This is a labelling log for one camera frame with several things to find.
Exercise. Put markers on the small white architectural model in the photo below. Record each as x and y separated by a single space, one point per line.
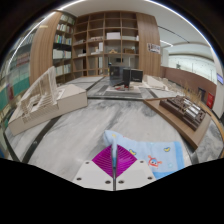
154 82

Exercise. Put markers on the wall poster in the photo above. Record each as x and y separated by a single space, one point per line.
153 48

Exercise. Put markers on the dark brown architectural model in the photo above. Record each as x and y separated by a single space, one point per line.
183 111

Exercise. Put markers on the black block architectural model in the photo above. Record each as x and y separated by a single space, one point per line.
125 76

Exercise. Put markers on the wall screen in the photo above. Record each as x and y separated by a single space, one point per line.
220 79

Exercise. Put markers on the glass-front bookshelf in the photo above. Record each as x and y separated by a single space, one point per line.
16 80

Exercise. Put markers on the wooden shelf unit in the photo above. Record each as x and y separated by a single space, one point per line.
113 35

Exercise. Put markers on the dark bookshelf with books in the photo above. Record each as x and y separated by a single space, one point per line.
63 40

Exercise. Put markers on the red bin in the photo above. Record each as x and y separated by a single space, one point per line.
210 100

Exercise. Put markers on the light blue printed towel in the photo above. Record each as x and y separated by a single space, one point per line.
146 148

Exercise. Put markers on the dark grey bin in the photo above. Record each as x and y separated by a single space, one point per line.
202 95

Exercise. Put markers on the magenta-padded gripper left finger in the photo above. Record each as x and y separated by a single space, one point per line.
96 175

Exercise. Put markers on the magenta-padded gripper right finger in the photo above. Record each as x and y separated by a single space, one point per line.
133 175

